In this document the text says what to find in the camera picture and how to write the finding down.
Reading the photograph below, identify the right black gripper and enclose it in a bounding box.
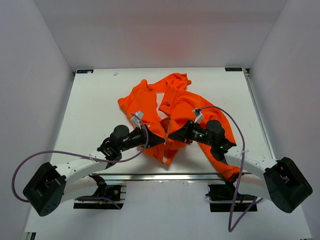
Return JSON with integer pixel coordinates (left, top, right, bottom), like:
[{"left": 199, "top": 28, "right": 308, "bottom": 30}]
[{"left": 168, "top": 119, "right": 215, "bottom": 147}]

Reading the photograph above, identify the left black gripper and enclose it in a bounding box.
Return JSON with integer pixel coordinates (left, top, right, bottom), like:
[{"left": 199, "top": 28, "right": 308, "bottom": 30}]
[{"left": 119, "top": 124, "right": 165, "bottom": 153}]

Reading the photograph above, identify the orange zip jacket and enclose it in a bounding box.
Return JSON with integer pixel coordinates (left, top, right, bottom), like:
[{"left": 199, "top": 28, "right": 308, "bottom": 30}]
[{"left": 118, "top": 73, "right": 235, "bottom": 166}]

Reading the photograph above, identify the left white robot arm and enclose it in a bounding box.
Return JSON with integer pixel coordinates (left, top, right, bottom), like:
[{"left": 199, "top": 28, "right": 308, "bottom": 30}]
[{"left": 22, "top": 125, "right": 165, "bottom": 217}]

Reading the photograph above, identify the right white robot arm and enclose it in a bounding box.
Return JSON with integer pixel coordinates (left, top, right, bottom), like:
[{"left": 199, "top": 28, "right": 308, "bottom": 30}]
[{"left": 168, "top": 120, "right": 313, "bottom": 213}]

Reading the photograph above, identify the right blue table label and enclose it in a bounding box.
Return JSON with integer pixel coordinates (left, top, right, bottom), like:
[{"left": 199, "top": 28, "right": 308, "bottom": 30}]
[{"left": 224, "top": 67, "right": 243, "bottom": 72}]

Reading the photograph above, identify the blue table label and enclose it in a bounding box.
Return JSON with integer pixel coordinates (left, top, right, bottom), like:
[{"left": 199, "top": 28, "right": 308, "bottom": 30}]
[
  {"left": 224, "top": 67, "right": 243, "bottom": 72},
  {"left": 76, "top": 69, "right": 94, "bottom": 74}
]

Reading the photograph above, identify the left blue table label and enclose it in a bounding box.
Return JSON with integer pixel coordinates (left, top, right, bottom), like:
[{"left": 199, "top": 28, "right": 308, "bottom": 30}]
[{"left": 76, "top": 69, "right": 94, "bottom": 74}]

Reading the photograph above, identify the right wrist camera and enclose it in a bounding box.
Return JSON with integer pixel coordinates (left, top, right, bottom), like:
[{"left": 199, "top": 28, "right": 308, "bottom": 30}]
[{"left": 192, "top": 108, "right": 204, "bottom": 124}]

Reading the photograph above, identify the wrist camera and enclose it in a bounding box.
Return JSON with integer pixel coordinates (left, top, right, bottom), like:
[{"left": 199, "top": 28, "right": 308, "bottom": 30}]
[
  {"left": 192, "top": 108, "right": 204, "bottom": 124},
  {"left": 130, "top": 111, "right": 144, "bottom": 129}
]

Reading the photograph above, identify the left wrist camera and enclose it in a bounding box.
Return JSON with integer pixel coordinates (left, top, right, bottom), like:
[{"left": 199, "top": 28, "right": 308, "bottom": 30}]
[{"left": 130, "top": 111, "right": 144, "bottom": 129}]

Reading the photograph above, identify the aluminium table edge rail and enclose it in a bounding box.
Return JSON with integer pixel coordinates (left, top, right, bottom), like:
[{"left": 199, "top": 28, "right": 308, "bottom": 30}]
[{"left": 47, "top": 164, "right": 285, "bottom": 182}]

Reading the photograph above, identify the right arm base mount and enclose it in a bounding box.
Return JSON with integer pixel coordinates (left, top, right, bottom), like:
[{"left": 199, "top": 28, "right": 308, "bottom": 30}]
[{"left": 205, "top": 180, "right": 254, "bottom": 213}]

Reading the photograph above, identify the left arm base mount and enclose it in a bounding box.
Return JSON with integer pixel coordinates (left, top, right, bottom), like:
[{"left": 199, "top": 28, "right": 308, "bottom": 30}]
[{"left": 73, "top": 174, "right": 127, "bottom": 210}]

